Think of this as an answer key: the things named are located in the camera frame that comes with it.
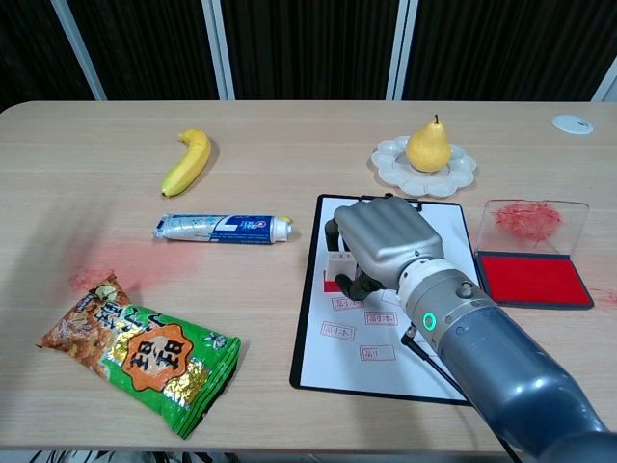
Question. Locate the yellow banana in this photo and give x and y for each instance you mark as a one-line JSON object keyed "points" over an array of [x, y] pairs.
{"points": [[190, 161]]}

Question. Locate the black clipboard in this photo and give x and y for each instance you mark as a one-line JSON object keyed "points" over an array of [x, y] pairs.
{"points": [[295, 378]]}

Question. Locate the blue white toothpaste tube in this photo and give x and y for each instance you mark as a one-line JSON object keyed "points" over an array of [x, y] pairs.
{"points": [[217, 229]]}

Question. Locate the red white rubber stamp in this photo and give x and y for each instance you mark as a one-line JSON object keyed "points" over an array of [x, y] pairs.
{"points": [[340, 263]]}

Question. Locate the yellow pear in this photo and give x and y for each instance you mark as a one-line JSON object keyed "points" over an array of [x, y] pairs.
{"points": [[429, 149]]}

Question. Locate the white flower-shaped plate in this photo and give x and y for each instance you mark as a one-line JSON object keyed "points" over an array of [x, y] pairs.
{"points": [[400, 178]]}

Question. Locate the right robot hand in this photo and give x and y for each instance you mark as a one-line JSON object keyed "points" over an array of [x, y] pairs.
{"points": [[390, 236]]}

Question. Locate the green orange snack bag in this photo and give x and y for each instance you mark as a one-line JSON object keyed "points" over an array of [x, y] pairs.
{"points": [[144, 357]]}

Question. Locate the red ink pad case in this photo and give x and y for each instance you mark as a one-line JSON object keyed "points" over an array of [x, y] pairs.
{"points": [[530, 282]]}

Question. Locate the white stamped paper sheet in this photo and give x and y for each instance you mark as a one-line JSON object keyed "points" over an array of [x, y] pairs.
{"points": [[443, 217]]}

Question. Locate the grey partition post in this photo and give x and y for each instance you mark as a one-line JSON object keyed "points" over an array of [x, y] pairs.
{"points": [[608, 89], [219, 48], [401, 48], [78, 48]]}

